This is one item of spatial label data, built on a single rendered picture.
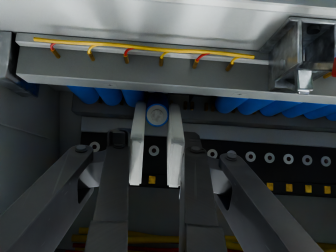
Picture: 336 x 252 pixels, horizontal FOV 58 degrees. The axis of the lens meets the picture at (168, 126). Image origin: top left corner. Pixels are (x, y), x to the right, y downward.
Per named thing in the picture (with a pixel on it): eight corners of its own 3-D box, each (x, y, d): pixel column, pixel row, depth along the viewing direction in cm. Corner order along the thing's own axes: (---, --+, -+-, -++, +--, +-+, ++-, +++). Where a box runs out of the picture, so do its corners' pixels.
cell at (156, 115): (160, 114, 29) (160, 132, 23) (144, 103, 29) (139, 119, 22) (171, 98, 29) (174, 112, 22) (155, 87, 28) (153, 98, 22)
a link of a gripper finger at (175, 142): (171, 140, 16) (185, 141, 16) (169, 102, 23) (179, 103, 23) (167, 187, 17) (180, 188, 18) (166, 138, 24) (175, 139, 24)
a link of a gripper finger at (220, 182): (185, 168, 15) (244, 172, 15) (180, 130, 20) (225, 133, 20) (182, 194, 16) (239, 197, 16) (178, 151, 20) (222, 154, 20)
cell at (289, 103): (258, 96, 28) (290, 75, 22) (277, 98, 28) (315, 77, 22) (258, 116, 28) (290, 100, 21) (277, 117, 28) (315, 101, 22)
